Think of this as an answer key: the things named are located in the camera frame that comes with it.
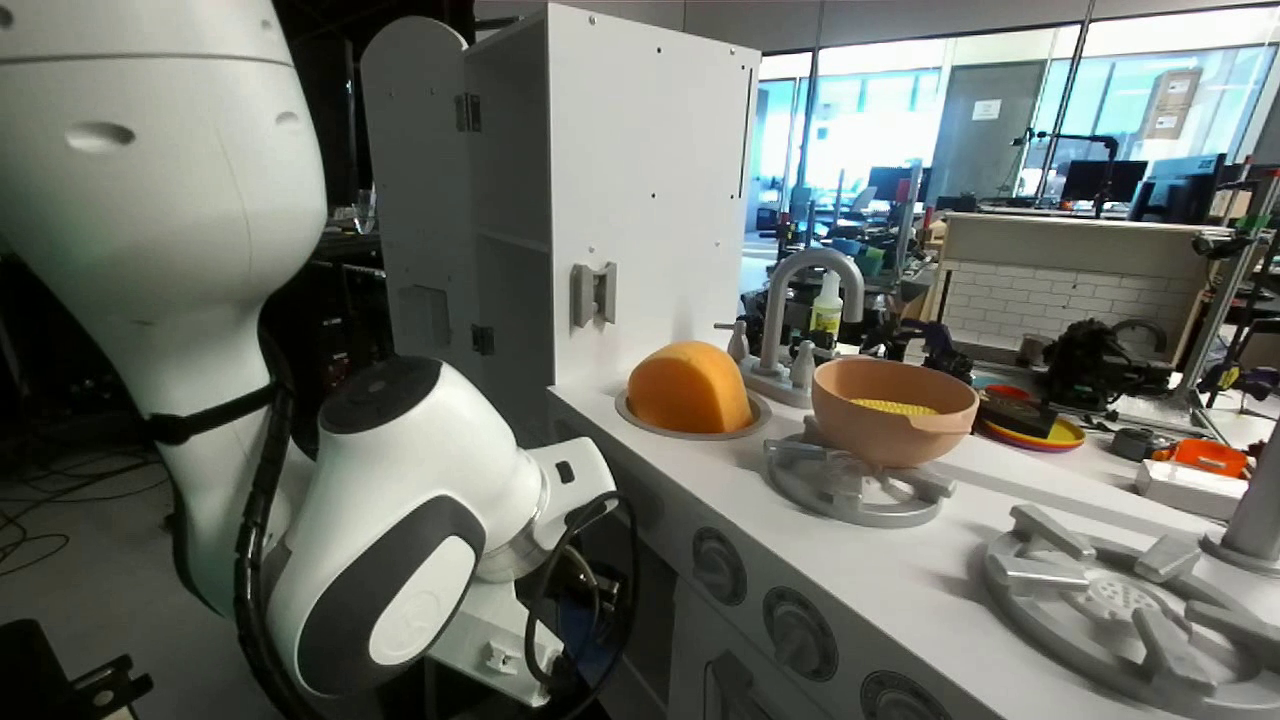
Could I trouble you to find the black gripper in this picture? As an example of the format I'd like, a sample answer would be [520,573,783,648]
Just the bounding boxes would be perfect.
[533,514,638,634]

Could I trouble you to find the yellow toy banana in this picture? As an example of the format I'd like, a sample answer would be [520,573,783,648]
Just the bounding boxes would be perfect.
[851,394,938,431]

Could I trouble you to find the round grey oven knob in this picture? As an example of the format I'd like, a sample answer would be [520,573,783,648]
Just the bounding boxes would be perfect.
[761,585,843,683]
[856,663,956,720]
[686,523,751,607]

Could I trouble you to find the orange dome bowl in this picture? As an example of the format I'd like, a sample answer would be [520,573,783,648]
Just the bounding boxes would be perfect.
[625,336,761,440]

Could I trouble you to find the grey toy burner grate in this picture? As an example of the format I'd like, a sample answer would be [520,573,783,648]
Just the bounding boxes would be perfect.
[761,431,960,527]
[980,501,1280,720]

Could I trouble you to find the grey toy faucet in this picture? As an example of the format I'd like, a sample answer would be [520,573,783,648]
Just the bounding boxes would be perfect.
[729,246,871,410]

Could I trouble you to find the wooden bowl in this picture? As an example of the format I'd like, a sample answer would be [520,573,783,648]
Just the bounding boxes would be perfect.
[808,354,983,476]

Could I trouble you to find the clear spray bottle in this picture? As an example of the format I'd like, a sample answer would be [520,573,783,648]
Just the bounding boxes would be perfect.
[808,267,847,354]

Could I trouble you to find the white toy kitchen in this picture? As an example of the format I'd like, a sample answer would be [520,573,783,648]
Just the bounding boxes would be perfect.
[462,0,1280,720]

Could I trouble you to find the black object on plate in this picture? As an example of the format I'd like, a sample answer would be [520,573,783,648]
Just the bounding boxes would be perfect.
[989,394,1063,440]

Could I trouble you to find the orange yellow plate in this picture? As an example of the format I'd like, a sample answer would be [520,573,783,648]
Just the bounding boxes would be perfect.
[976,382,1089,457]

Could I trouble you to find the black equipment pile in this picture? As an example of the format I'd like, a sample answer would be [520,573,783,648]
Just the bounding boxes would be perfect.
[1035,316,1181,413]

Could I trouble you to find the white flat box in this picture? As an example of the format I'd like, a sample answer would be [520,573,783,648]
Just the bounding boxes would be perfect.
[1131,457,1251,519]

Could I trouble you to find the orange hand tool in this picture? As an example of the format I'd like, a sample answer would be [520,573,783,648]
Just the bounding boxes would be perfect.
[1150,437,1261,483]

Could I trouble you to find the dark background monitor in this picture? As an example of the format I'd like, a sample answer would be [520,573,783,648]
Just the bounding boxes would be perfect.
[1061,155,1150,211]

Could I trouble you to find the grey metal pole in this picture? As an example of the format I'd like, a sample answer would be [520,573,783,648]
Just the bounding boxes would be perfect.
[1200,419,1280,573]

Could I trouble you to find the grey wall bracket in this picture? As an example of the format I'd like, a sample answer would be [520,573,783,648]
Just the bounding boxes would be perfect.
[569,256,620,333]

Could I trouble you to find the black clamp mount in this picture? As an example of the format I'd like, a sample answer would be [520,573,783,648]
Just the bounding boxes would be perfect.
[0,616,154,720]

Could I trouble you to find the framed wall poster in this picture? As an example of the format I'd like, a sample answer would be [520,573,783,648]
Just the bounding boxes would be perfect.
[1144,70,1203,144]

